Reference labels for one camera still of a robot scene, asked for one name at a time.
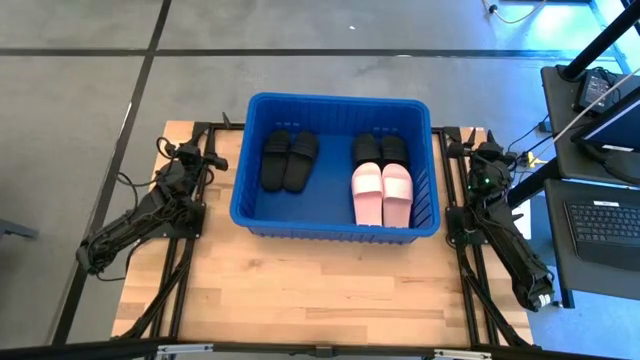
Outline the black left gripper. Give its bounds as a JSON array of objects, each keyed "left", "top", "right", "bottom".
[{"left": 174, "top": 141, "right": 230, "bottom": 174}]

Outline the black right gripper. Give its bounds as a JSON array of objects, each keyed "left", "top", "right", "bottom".
[{"left": 466, "top": 128, "right": 509, "bottom": 174}]

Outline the pink rubber slide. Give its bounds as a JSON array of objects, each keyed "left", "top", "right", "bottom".
[
  {"left": 350, "top": 161, "right": 385, "bottom": 227},
  {"left": 381, "top": 162, "right": 414, "bottom": 229}
]

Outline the blue plastic bin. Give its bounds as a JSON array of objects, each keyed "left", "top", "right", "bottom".
[{"left": 228, "top": 91, "right": 442, "bottom": 245}]

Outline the black desk with screen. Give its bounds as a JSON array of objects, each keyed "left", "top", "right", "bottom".
[{"left": 540, "top": 64, "right": 640, "bottom": 182}]

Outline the black power adapter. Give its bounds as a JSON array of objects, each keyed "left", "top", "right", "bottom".
[{"left": 578, "top": 68, "right": 615, "bottom": 114}]

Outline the black laptop screen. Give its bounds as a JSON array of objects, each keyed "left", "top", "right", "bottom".
[{"left": 571, "top": 84, "right": 640, "bottom": 156}]

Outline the black desk with keyboard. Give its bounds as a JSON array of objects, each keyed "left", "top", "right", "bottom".
[{"left": 543, "top": 178, "right": 640, "bottom": 310}]

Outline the black keyboard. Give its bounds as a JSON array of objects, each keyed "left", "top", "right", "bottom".
[{"left": 564, "top": 199, "right": 640, "bottom": 272}]

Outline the black slanted pole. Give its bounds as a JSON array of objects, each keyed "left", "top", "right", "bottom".
[{"left": 562, "top": 0, "right": 640, "bottom": 81}]

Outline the grey floor object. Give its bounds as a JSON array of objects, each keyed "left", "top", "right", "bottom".
[{"left": 0, "top": 217, "right": 40, "bottom": 241}]

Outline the thin white cable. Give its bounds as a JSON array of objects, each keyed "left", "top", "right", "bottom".
[{"left": 549, "top": 64, "right": 640, "bottom": 146}]

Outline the pale floor cable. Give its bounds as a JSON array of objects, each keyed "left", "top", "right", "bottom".
[{"left": 482, "top": 0, "right": 549, "bottom": 25}]

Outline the black aluminium frame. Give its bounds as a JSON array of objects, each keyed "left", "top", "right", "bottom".
[{"left": 0, "top": 112, "right": 640, "bottom": 360}]

